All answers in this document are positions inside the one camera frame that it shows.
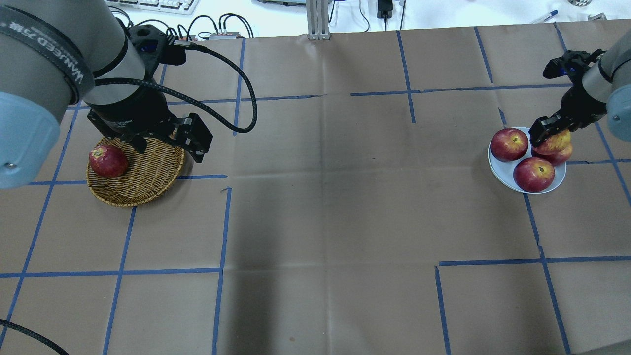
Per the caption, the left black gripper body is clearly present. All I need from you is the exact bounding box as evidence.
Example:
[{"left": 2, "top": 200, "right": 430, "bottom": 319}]
[{"left": 86, "top": 25, "right": 213, "bottom": 154}]

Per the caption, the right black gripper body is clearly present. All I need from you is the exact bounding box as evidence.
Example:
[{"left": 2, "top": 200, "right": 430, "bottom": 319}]
[{"left": 528, "top": 49, "right": 606, "bottom": 147}]

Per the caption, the yellow-red apple from basket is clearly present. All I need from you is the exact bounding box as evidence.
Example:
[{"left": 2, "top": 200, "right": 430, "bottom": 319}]
[{"left": 532, "top": 130, "right": 571, "bottom": 155}]

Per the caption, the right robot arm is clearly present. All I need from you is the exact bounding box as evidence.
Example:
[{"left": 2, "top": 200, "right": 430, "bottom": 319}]
[{"left": 528, "top": 32, "right": 631, "bottom": 147}]

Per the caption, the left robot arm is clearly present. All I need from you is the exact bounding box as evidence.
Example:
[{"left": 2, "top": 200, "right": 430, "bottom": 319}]
[{"left": 0, "top": 0, "right": 212, "bottom": 189}]

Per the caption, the woven wicker basket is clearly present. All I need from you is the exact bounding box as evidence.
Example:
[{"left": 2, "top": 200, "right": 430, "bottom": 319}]
[{"left": 86, "top": 138, "right": 186, "bottom": 207}]

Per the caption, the dark red apple in basket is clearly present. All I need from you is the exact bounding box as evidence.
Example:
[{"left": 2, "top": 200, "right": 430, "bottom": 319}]
[{"left": 89, "top": 144, "right": 129, "bottom": 178}]

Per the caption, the red apple on plate far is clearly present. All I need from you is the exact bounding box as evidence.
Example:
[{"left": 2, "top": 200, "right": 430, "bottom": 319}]
[{"left": 530, "top": 144, "right": 574, "bottom": 166}]

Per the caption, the red apple on plate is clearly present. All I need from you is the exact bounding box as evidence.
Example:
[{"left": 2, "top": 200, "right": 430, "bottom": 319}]
[
  {"left": 512, "top": 157, "right": 555, "bottom": 193},
  {"left": 530, "top": 144, "right": 574, "bottom": 166},
  {"left": 490, "top": 128, "right": 529, "bottom": 162}
]

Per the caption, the red apple on plate left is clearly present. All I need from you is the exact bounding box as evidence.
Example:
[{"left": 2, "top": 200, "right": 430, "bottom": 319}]
[{"left": 490, "top": 128, "right": 529, "bottom": 162}]

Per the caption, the red apple on plate near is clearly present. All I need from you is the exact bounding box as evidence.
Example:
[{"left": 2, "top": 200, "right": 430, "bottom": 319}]
[{"left": 512, "top": 157, "right": 555, "bottom": 193}]

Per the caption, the light blue plate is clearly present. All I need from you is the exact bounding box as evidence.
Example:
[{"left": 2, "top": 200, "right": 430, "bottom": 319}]
[{"left": 488, "top": 127, "right": 573, "bottom": 194}]

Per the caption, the blue white pen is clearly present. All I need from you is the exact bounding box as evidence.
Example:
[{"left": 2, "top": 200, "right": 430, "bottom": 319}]
[{"left": 529, "top": 9, "right": 559, "bottom": 24}]

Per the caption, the white keyboard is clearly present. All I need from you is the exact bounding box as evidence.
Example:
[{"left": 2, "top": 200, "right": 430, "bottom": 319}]
[{"left": 105, "top": 0, "right": 201, "bottom": 15}]

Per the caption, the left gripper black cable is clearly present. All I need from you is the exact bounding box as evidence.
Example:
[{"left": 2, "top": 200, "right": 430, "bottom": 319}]
[{"left": 94, "top": 39, "right": 259, "bottom": 135}]

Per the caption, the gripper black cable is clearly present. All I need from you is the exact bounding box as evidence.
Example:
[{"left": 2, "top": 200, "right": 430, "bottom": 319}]
[
  {"left": 94, "top": 39, "right": 259, "bottom": 135},
  {"left": 0, "top": 318, "right": 70, "bottom": 355}
]

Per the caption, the aluminium frame post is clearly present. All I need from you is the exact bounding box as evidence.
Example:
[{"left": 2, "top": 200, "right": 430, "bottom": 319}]
[{"left": 306, "top": 0, "right": 331, "bottom": 40}]

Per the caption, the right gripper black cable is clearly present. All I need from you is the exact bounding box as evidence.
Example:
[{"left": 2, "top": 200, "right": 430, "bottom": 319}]
[{"left": 0, "top": 318, "right": 70, "bottom": 355}]

